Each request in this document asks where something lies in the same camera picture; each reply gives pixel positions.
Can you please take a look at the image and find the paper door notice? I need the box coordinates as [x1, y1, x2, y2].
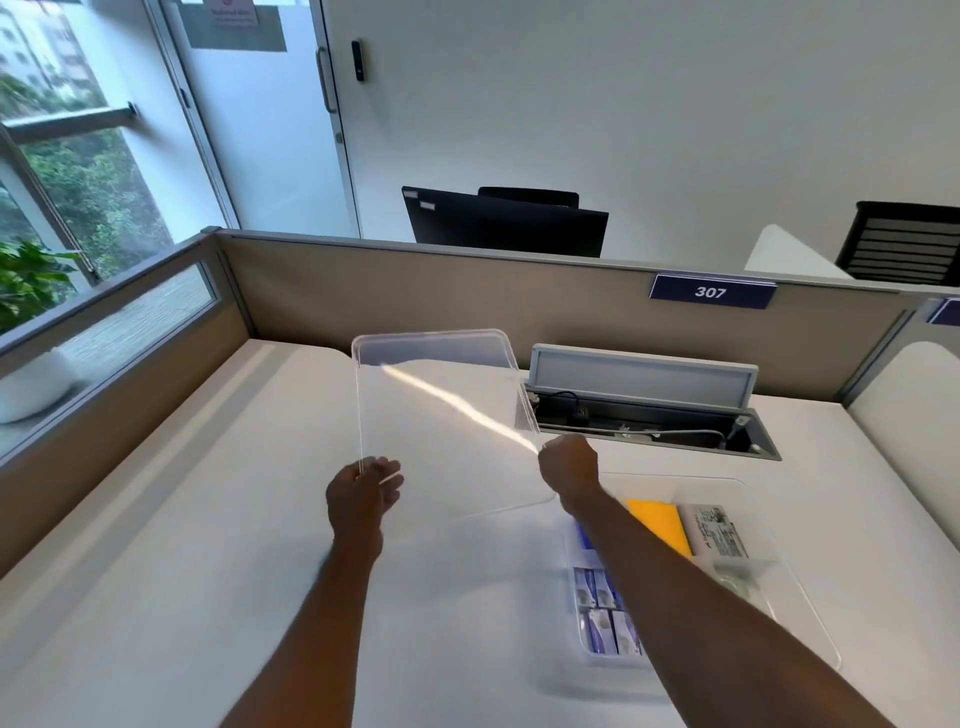
[203, 0, 261, 30]

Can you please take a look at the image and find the person's right hand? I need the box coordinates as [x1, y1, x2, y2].
[537, 433, 600, 514]

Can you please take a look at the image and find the grey window rail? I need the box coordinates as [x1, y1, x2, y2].
[0, 102, 138, 145]

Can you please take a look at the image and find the glass door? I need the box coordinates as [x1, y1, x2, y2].
[147, 0, 363, 235]

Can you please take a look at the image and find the beige desk partition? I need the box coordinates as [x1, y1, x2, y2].
[0, 226, 960, 579]

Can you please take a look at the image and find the black cable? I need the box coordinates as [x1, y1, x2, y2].
[531, 388, 592, 420]

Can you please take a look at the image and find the white plant pot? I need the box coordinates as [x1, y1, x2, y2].
[0, 348, 82, 424]

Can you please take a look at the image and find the person's left forearm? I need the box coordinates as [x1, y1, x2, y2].
[216, 534, 385, 728]

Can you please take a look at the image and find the grey cable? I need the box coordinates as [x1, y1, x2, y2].
[619, 426, 730, 445]

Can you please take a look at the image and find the black desk cable tray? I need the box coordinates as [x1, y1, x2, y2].
[513, 381, 783, 462]

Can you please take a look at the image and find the white rounded desk divider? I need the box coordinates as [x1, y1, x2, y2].
[846, 340, 960, 502]

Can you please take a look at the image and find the black slatted office chair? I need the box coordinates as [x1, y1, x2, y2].
[834, 200, 960, 288]

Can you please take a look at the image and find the grey desk cable flap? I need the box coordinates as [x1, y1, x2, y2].
[528, 342, 759, 411]

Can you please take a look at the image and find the clear plastic storage box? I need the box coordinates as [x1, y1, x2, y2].
[558, 471, 843, 678]

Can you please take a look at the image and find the person's right forearm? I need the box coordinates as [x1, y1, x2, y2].
[556, 486, 915, 728]

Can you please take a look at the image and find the yellow packet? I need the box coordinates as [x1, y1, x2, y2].
[625, 498, 696, 561]

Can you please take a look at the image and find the green potted plant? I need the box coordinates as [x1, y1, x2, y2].
[0, 238, 82, 337]

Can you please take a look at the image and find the clear plastic lid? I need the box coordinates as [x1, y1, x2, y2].
[350, 327, 561, 524]

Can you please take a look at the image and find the black monitor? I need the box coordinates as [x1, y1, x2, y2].
[400, 185, 610, 260]

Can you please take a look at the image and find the white labelled box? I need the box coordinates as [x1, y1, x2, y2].
[677, 503, 756, 561]

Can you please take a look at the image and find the person's left hand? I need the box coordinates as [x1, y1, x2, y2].
[325, 457, 405, 543]

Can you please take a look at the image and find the metal door handle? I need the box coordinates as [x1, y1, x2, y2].
[315, 45, 339, 116]

